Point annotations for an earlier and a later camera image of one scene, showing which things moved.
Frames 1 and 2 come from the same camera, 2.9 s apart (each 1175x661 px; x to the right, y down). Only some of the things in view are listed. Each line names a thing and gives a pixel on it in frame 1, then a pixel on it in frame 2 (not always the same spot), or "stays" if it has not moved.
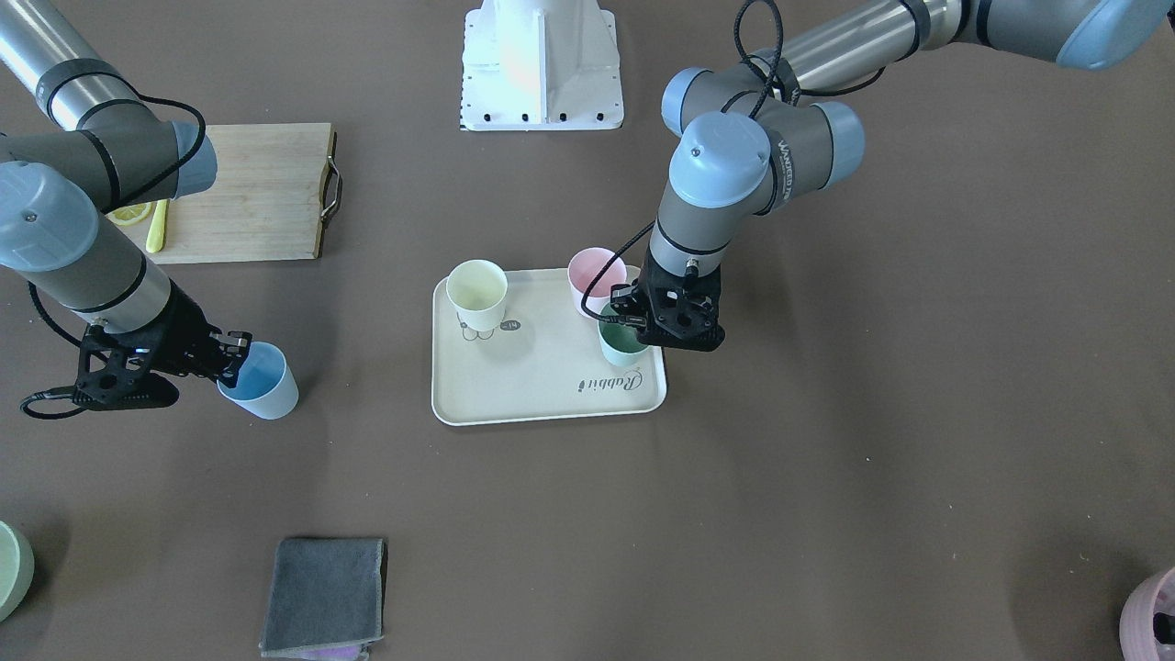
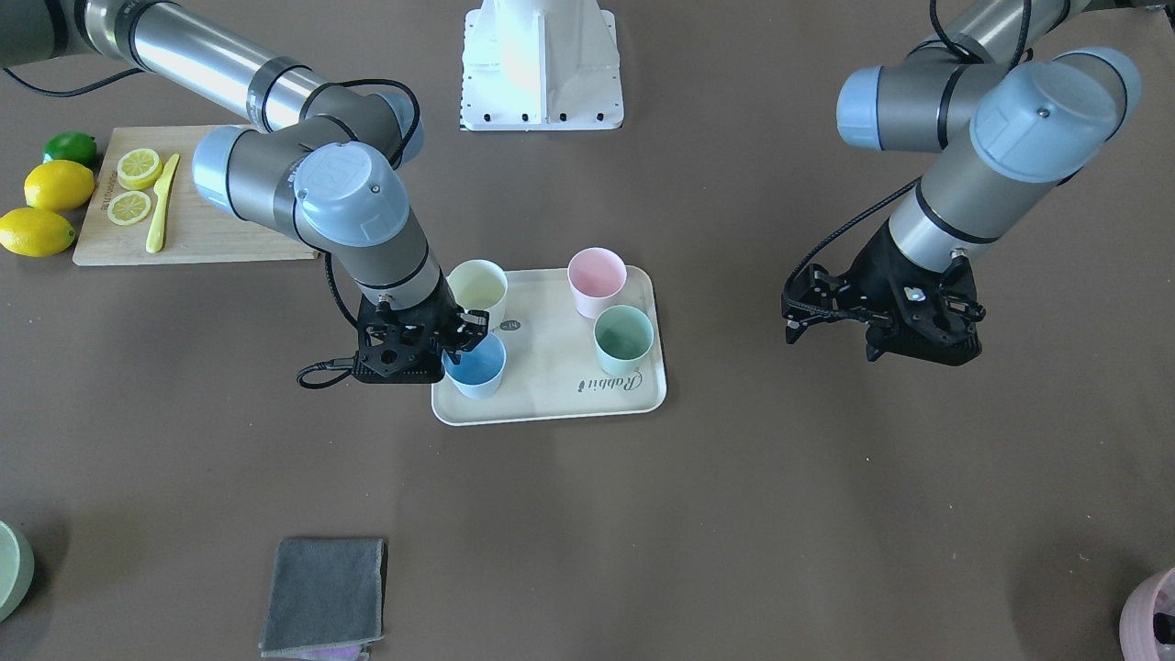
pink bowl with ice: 1147,626 stays
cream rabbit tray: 542,363 stays
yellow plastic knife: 156,231 stays
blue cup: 266,386 to 479,374
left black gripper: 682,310 to 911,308
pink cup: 585,265 stays
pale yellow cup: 478,289 stays
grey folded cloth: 326,599 stays
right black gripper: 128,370 to 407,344
